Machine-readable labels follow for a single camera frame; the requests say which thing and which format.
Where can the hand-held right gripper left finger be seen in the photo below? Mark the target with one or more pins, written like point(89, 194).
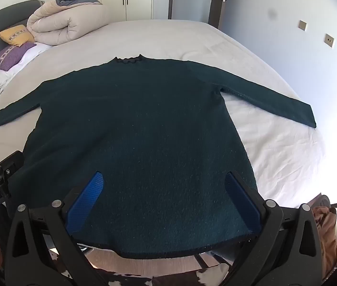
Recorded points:
point(89, 202)

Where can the brown cloth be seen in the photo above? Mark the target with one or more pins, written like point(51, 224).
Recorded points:
point(326, 238)

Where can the beige folded duvet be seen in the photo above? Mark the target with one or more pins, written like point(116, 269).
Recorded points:
point(67, 23)

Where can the brown door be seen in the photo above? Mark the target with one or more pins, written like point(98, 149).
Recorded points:
point(216, 9)

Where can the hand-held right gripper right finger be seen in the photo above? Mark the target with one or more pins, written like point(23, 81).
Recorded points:
point(243, 202)

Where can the beige wall switch plate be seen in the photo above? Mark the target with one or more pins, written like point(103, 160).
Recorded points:
point(302, 25)
point(329, 40)

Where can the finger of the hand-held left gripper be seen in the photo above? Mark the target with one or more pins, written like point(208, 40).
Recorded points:
point(12, 163)

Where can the yellow patterned pillow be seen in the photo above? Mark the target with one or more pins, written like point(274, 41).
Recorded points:
point(15, 35)

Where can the white bed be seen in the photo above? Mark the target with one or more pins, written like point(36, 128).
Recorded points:
point(162, 38)

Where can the blue-grey folded blanket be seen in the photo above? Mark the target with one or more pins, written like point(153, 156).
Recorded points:
point(67, 0)

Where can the dark green sweater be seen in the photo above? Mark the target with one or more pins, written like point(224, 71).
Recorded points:
point(141, 125)

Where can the cowhide patterned rug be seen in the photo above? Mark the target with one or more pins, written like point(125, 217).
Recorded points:
point(132, 280)

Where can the purple patterned pillow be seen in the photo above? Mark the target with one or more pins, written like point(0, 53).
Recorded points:
point(7, 56)

